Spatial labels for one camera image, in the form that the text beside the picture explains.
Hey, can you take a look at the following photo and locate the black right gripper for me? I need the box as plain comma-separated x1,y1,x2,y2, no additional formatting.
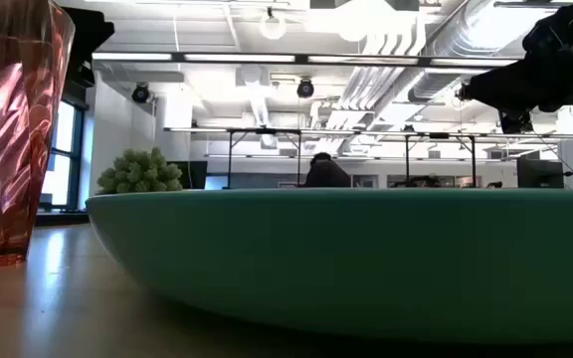
458,0,573,134

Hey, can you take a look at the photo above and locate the black ceiling camera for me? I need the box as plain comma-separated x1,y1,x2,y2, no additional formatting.
295,78,315,99
131,82,151,104

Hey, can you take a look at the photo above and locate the black computer monitor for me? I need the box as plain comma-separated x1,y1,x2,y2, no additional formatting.
166,160,209,191
516,158,565,190

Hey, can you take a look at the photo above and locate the large glass window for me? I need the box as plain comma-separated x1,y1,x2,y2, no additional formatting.
39,98,87,211

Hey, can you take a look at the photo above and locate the green artificial plant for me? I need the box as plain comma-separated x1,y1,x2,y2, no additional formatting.
95,146,184,195

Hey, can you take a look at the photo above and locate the teal round plate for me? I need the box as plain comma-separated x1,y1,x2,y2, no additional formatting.
86,187,573,345

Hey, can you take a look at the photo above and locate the white ring lamp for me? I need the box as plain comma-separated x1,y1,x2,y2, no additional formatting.
259,6,288,42

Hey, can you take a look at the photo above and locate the red faceted plastic cup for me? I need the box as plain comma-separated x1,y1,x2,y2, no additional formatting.
0,0,77,270

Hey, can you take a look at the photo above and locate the silver ventilation duct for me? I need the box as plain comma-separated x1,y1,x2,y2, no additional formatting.
408,0,549,103

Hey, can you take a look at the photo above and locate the black metal frame stand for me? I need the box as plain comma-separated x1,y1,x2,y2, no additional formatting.
404,131,478,189
226,127,303,190

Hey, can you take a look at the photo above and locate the black overhead light rail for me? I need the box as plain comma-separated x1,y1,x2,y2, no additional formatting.
92,51,522,69

